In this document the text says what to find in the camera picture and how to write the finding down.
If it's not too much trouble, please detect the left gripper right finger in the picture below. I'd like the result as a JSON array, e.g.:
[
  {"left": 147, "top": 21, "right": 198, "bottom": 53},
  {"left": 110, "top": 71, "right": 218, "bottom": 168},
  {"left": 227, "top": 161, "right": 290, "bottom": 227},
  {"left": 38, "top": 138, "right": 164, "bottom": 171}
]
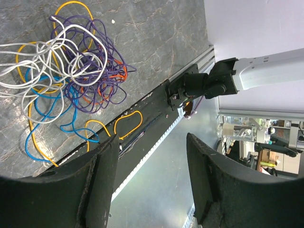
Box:
[{"left": 186, "top": 133, "right": 304, "bottom": 228}]

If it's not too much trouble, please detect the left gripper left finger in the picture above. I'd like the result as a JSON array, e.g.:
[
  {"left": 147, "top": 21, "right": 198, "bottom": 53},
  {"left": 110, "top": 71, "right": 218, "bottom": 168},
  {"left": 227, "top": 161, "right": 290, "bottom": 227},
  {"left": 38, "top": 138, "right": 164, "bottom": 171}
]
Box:
[{"left": 0, "top": 136, "right": 119, "bottom": 228}]

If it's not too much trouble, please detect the white cable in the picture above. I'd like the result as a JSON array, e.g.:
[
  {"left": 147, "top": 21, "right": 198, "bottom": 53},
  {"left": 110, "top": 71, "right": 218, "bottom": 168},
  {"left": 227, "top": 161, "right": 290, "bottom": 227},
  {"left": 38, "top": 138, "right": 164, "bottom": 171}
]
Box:
[{"left": 0, "top": 15, "right": 108, "bottom": 124}]

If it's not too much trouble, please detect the yellow cable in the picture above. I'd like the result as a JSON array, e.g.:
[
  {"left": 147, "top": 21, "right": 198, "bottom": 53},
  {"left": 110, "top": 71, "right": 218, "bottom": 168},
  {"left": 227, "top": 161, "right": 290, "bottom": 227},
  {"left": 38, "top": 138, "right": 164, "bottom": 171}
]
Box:
[{"left": 15, "top": 0, "right": 143, "bottom": 167}]

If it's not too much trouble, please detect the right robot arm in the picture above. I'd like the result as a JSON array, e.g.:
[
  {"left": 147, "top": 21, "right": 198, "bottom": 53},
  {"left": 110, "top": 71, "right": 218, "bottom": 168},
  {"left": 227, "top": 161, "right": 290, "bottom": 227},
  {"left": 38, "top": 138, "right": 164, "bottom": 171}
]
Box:
[{"left": 166, "top": 48, "right": 304, "bottom": 109}]

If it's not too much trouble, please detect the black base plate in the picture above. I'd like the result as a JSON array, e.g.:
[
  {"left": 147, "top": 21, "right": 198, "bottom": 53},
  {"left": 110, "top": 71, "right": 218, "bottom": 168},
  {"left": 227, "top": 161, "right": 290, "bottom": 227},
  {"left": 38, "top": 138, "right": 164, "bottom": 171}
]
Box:
[{"left": 38, "top": 63, "right": 200, "bottom": 190}]

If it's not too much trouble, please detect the orange cable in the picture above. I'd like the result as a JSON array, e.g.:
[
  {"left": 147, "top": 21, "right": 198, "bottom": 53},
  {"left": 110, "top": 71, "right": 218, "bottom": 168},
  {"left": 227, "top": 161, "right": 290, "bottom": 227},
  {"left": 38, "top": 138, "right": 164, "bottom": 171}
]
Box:
[{"left": 80, "top": 59, "right": 128, "bottom": 105}]

